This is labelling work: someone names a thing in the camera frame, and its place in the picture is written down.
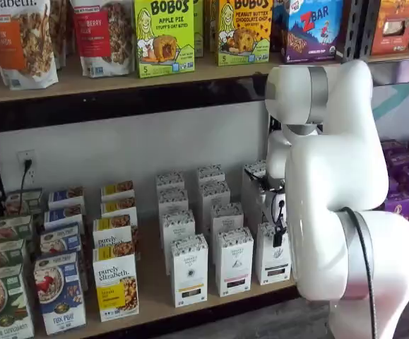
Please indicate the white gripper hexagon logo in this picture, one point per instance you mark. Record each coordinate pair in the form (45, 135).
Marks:
(279, 205)

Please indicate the black metal rack wooden shelves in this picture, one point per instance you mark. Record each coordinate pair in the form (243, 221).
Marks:
(119, 106)

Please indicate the granola bag orange label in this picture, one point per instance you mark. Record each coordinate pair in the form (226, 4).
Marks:
(20, 42)

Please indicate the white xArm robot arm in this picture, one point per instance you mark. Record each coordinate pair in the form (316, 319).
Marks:
(335, 176)

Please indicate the yellow Bobo's peanut butter box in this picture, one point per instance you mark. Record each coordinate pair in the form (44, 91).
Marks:
(244, 33)

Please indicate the white granola bag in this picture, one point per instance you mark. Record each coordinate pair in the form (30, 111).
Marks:
(63, 31)

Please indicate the white tea box pink strip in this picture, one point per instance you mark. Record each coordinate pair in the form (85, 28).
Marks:
(235, 265)
(227, 217)
(214, 194)
(210, 173)

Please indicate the green Bobo's apple pie box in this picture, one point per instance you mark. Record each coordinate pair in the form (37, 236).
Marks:
(198, 31)
(165, 39)

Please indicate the granola bag red label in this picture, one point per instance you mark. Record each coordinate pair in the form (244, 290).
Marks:
(101, 39)

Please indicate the white tea box green strip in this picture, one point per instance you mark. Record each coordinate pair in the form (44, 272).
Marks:
(253, 164)
(262, 212)
(266, 261)
(248, 201)

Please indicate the blue flax oatmeal box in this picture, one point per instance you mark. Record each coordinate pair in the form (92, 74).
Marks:
(66, 197)
(61, 293)
(61, 240)
(64, 215)

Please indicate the orange snack box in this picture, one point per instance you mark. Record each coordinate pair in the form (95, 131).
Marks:
(395, 28)

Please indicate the white tea box yellow strip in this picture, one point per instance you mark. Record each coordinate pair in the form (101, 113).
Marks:
(173, 201)
(189, 272)
(170, 181)
(177, 226)

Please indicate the blue Z Bar box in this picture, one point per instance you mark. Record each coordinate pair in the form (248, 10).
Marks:
(313, 31)

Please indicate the black metal rack purple boxes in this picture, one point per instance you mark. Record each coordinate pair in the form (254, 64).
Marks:
(364, 31)

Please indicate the white wall outlet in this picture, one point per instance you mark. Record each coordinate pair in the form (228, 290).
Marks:
(31, 176)

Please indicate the green oatmeal box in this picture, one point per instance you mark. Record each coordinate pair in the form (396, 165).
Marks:
(13, 229)
(3, 254)
(24, 202)
(4, 303)

